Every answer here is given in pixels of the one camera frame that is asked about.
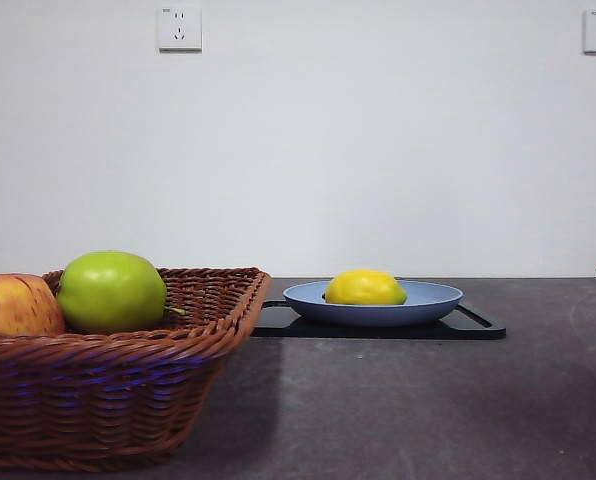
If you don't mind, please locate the yellow lemon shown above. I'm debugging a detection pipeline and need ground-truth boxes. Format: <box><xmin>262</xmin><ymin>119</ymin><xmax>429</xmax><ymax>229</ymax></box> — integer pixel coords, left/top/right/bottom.
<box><xmin>324</xmin><ymin>268</ymin><xmax>409</xmax><ymax>306</ymax></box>

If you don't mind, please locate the black flat tray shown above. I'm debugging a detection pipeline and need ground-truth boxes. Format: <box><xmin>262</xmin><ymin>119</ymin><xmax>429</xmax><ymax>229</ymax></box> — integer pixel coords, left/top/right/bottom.
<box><xmin>251</xmin><ymin>298</ymin><xmax>508</xmax><ymax>340</ymax></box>

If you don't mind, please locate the brown wicker basket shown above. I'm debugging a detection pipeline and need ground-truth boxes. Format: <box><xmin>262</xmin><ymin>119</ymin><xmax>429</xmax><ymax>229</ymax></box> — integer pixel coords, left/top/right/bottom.
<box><xmin>0</xmin><ymin>266</ymin><xmax>273</xmax><ymax>472</ymax></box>

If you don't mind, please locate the blue round plate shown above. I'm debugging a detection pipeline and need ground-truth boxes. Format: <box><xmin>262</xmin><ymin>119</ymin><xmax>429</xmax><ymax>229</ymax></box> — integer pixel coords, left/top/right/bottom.
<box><xmin>282</xmin><ymin>279</ymin><xmax>465</xmax><ymax>328</ymax></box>

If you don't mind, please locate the red yellow apple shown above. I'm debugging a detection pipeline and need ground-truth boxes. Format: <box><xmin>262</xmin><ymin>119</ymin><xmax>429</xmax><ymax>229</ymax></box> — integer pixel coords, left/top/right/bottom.
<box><xmin>0</xmin><ymin>272</ymin><xmax>67</xmax><ymax>337</ymax></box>

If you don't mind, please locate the green apple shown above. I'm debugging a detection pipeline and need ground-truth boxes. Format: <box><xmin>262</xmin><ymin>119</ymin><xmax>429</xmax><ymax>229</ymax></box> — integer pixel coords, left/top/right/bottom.
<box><xmin>56</xmin><ymin>250</ymin><xmax>187</xmax><ymax>335</ymax></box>

